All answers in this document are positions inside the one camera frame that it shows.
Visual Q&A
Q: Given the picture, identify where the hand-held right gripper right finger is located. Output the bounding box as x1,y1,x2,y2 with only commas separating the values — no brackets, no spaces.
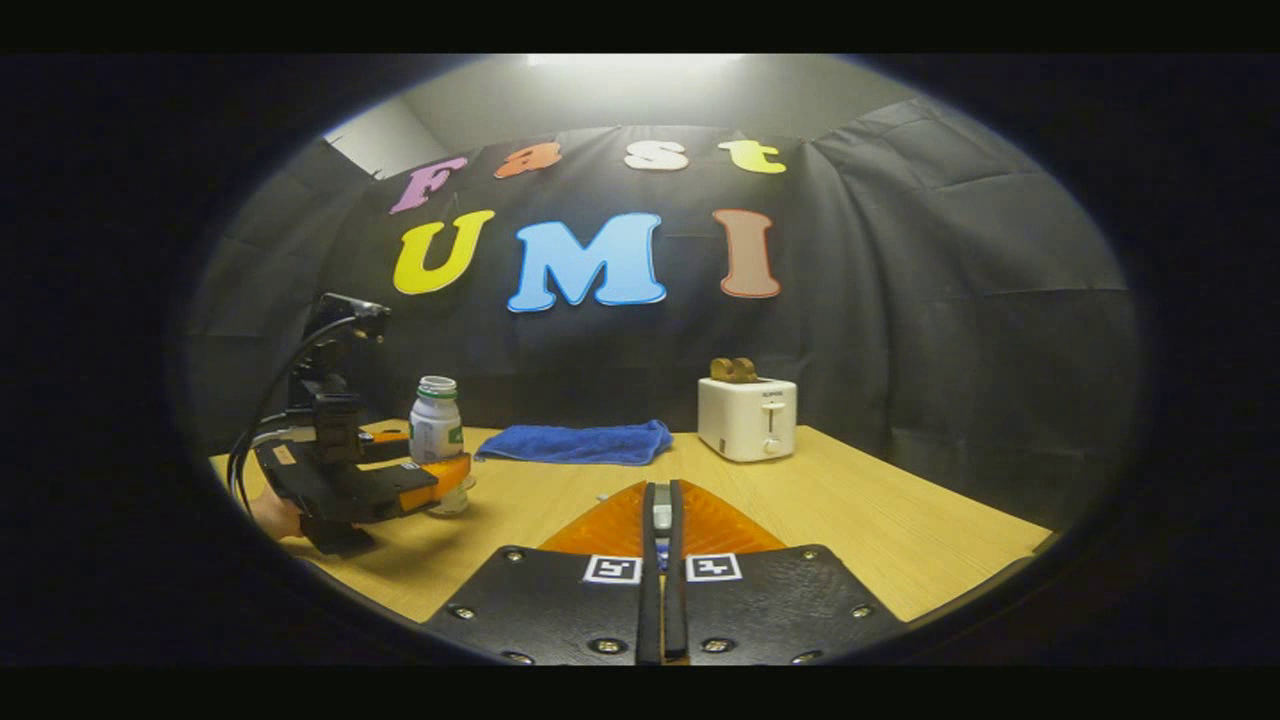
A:
663,479,907,667

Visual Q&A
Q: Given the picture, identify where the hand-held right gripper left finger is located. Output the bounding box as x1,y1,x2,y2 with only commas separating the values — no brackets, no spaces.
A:
422,481,662,667

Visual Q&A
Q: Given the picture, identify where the white green-label water bottle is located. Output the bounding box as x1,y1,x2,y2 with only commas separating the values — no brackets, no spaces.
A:
409,376,471,517

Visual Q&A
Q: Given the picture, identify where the blue towel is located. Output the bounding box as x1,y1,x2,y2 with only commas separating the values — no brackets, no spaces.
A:
475,419,674,467

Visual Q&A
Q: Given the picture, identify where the white toaster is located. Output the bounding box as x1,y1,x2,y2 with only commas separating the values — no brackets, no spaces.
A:
698,377,799,463

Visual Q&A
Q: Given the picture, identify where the black backdrop cloth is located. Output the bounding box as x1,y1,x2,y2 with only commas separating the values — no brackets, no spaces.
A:
190,95,1141,531

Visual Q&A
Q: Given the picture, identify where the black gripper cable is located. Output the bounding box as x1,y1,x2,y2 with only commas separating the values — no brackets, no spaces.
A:
227,314,363,517

